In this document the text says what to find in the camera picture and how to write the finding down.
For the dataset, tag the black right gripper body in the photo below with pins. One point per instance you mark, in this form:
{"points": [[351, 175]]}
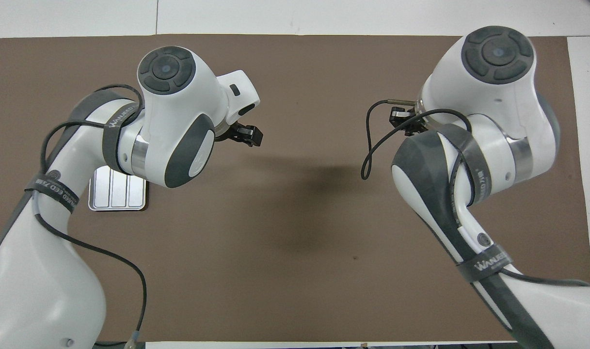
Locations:
{"points": [[415, 123]]}

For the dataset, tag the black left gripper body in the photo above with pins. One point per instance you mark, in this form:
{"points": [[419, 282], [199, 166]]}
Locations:
{"points": [[228, 133]]}

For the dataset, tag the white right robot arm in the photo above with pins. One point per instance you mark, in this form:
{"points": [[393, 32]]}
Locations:
{"points": [[493, 97]]}

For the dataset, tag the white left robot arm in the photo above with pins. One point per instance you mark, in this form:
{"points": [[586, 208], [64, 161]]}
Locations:
{"points": [[178, 106]]}

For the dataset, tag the silver metal tray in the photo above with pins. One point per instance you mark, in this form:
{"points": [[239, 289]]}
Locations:
{"points": [[115, 194]]}

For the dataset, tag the brown table mat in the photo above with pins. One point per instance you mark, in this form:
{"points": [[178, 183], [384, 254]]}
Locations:
{"points": [[299, 218]]}

